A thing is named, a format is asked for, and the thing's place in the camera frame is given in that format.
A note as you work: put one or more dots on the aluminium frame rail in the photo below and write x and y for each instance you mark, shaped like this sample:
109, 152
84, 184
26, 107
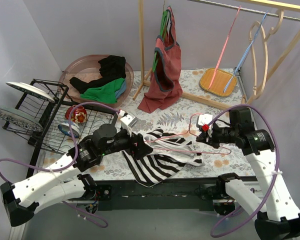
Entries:
233, 208

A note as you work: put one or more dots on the black white striped tank top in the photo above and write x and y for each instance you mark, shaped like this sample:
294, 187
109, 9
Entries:
169, 156

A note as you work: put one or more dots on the wooden clothes rack frame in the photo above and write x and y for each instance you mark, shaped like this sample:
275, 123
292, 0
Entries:
200, 99

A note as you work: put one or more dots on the green garment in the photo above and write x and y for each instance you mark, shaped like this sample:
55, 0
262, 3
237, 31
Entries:
104, 94

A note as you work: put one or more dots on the pink translucent plastic basin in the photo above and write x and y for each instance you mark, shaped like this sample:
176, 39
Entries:
87, 69

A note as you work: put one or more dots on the white plate dark rim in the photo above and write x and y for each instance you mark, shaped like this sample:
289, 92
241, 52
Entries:
30, 90

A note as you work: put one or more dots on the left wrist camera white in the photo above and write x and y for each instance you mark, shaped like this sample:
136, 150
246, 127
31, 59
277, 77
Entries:
127, 121

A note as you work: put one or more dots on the blue wire hanger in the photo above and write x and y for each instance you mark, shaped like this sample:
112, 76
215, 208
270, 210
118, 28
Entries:
244, 56

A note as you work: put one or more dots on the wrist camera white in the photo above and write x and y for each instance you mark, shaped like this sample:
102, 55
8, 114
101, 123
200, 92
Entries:
203, 121
127, 121

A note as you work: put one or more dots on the blue patterned plate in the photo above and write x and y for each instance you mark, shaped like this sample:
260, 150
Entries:
20, 119

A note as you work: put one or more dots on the floral tablecloth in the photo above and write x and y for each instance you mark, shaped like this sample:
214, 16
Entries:
180, 118

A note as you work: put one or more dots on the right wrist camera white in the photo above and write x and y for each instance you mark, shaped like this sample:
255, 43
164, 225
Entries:
203, 121

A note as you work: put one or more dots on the metal hanging rod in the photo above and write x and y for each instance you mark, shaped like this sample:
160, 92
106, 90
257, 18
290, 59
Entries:
248, 10

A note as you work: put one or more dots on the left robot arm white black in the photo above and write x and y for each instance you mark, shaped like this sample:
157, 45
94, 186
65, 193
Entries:
65, 179

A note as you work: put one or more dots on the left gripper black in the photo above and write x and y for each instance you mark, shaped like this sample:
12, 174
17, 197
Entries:
135, 146

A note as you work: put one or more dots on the black garment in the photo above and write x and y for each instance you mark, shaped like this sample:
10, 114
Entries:
111, 68

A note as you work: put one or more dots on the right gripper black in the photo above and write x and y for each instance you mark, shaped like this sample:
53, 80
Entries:
212, 137

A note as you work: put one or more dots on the blue garment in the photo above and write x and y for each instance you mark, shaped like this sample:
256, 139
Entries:
122, 89

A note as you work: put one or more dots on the green plastic hanger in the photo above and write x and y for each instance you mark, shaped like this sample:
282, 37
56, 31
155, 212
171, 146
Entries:
163, 31

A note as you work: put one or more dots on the red floral bowl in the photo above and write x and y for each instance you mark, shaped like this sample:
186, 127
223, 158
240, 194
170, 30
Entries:
78, 116

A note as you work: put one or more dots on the blue white ceramic bowl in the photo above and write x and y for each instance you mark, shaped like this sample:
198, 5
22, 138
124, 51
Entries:
65, 127

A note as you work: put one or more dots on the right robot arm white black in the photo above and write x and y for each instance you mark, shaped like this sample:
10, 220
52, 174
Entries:
275, 216

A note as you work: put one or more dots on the pink wire hanger rear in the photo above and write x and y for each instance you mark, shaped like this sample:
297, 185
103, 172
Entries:
223, 49

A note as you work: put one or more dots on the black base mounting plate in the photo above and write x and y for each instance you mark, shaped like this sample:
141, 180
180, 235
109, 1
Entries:
172, 194

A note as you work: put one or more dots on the wooden hanger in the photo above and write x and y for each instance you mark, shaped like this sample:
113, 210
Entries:
260, 56

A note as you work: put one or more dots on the orange woven bamboo tray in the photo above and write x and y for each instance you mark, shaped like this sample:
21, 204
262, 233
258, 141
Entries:
219, 83

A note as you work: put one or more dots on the red tank top green trim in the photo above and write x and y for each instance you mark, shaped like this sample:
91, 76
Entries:
165, 89

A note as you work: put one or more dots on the black wire dish rack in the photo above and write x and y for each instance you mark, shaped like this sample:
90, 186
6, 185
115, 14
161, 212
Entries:
52, 113

